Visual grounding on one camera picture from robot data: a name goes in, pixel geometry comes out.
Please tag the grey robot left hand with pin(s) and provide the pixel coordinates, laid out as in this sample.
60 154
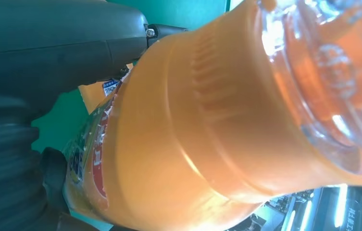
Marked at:
40 41

